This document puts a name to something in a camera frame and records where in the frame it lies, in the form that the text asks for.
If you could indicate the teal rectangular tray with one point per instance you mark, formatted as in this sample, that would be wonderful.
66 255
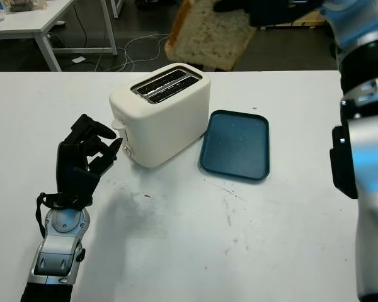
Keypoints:
236 148

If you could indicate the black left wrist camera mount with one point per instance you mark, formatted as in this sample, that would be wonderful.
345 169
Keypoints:
85 185

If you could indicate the slice of brown bread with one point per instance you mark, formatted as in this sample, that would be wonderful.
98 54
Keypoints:
208 34

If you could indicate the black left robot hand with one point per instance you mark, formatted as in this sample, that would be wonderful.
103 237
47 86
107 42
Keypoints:
64 163

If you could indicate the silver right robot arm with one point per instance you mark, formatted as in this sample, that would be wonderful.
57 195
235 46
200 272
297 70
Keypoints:
371 157

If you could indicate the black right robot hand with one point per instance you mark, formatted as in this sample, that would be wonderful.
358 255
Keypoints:
271 11

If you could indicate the cream white two-slot toaster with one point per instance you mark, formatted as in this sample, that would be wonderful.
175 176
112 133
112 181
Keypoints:
163 126

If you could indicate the white paper sheet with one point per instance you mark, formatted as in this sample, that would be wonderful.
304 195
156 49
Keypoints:
78 59

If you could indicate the white office table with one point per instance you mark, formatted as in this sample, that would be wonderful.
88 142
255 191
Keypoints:
34 19

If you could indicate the clear bag with brown contents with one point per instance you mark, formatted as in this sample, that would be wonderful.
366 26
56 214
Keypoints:
28 4

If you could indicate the white toaster lever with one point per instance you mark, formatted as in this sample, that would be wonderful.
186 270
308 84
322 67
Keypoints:
118 125

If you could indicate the wooden crate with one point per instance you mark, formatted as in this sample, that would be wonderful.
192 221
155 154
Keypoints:
308 19

